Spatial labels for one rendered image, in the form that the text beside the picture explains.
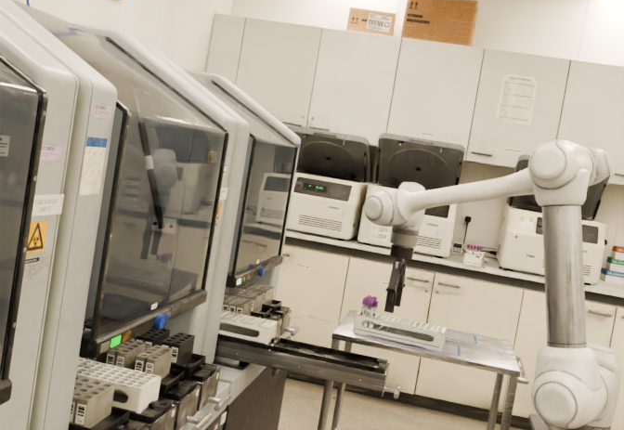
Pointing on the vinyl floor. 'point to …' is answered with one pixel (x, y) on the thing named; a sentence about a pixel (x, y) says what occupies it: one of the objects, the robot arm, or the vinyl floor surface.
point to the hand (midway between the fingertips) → (393, 306)
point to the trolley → (459, 344)
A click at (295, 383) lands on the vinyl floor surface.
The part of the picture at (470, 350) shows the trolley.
